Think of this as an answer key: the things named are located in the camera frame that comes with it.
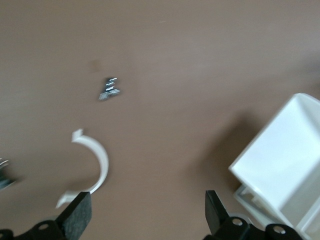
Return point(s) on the white drawer cabinet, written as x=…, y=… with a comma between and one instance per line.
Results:
x=250, y=200

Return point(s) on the white plastic drawer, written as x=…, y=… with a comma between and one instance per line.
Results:
x=280, y=160

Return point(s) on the white curved plastic clip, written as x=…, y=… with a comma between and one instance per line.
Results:
x=102, y=160

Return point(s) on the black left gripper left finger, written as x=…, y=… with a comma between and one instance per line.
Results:
x=75, y=217

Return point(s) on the black knob switch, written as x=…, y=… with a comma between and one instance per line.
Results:
x=6, y=175

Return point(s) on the small metal screw part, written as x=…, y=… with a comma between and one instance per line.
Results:
x=109, y=90

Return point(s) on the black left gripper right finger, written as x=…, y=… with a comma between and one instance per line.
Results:
x=217, y=220

